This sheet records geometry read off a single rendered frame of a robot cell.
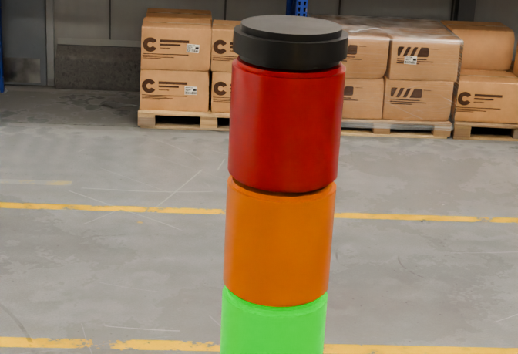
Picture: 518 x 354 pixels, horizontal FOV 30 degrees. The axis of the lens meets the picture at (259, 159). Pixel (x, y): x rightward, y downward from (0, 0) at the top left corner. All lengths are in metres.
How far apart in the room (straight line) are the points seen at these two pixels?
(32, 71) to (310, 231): 9.21
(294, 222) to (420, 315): 4.94
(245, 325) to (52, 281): 5.12
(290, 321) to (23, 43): 9.16
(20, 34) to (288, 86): 9.17
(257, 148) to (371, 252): 5.65
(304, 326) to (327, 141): 0.09
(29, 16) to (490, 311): 5.60
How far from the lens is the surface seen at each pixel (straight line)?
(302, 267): 0.43
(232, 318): 0.45
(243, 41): 0.41
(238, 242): 0.43
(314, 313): 0.45
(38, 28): 9.51
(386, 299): 5.48
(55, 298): 5.36
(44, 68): 9.59
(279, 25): 0.42
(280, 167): 0.41
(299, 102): 0.40
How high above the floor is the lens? 2.42
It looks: 19 degrees down
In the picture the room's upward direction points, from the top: 3 degrees clockwise
